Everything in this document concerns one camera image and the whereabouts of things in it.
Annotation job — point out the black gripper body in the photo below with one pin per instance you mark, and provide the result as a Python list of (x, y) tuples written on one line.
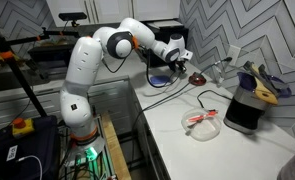
[(179, 62)]

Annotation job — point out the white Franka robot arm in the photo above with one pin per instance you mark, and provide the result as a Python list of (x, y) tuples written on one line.
[(83, 66)]

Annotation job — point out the black countertop oven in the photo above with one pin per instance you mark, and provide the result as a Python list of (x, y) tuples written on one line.
[(160, 60)]

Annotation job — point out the red glass dish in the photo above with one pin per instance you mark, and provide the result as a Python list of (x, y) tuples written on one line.
[(197, 80)]

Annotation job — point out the blue plastic lid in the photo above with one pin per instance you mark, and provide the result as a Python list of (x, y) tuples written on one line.
[(161, 79)]

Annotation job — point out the small clear glass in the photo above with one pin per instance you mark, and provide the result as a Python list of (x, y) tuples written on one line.
[(219, 75)]

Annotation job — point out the white flat box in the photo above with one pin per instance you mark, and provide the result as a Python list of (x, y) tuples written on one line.
[(168, 24)]

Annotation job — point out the round clear lidded container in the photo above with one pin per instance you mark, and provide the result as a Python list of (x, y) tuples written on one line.
[(203, 130)]

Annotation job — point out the purple plastic utensil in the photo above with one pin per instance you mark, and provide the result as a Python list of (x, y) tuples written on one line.
[(247, 81)]

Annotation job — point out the grey lower drawers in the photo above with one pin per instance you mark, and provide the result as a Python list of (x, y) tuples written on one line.
[(113, 96)]

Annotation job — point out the grey metal tongs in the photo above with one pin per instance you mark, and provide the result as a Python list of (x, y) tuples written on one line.
[(257, 71)]

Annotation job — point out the white upper cabinets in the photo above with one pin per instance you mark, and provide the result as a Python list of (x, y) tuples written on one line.
[(113, 10)]

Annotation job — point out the wooden spatula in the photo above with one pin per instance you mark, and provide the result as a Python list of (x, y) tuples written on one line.
[(265, 93)]

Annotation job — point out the wooden plank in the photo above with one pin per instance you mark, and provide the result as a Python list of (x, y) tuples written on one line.
[(115, 146)]

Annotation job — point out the yellow emergency stop box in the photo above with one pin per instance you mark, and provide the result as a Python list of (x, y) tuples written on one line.
[(22, 127)]

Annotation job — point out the black case with QR sticker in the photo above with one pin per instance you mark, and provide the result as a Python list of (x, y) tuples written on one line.
[(23, 150)]

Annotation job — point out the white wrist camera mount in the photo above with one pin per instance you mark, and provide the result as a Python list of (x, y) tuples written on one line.
[(187, 54)]

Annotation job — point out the white wall outlet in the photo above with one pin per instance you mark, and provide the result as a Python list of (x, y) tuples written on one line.
[(234, 54)]

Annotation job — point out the black bar camera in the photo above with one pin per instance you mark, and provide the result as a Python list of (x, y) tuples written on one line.
[(72, 16)]

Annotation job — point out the metal robot mounting frame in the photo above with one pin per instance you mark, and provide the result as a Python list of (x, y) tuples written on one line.
[(97, 166)]

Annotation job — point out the black camera stand pole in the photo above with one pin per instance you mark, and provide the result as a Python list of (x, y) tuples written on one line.
[(17, 71)]

